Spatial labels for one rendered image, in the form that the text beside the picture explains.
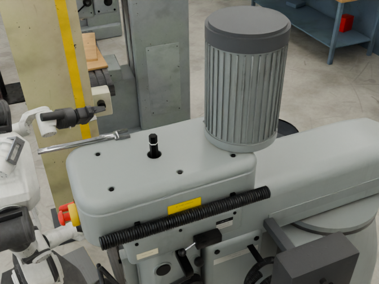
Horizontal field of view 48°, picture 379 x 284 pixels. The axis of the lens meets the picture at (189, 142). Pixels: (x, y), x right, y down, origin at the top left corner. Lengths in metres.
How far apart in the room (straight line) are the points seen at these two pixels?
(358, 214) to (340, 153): 0.23
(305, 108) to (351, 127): 3.49
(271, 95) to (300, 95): 4.18
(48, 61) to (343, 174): 1.98
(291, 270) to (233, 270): 0.36
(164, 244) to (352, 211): 0.65
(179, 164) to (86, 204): 0.25
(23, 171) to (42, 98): 1.41
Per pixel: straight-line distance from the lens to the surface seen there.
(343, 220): 1.46
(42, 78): 2.86
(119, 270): 2.09
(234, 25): 1.00
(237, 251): 1.33
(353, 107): 5.17
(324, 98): 5.23
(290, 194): 1.29
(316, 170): 1.32
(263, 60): 0.99
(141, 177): 1.04
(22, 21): 2.71
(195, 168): 1.06
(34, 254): 1.73
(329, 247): 1.15
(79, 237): 1.90
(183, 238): 1.18
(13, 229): 1.50
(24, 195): 1.54
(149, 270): 1.29
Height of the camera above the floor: 2.57
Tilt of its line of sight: 36 degrees down
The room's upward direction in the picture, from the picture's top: 1 degrees counter-clockwise
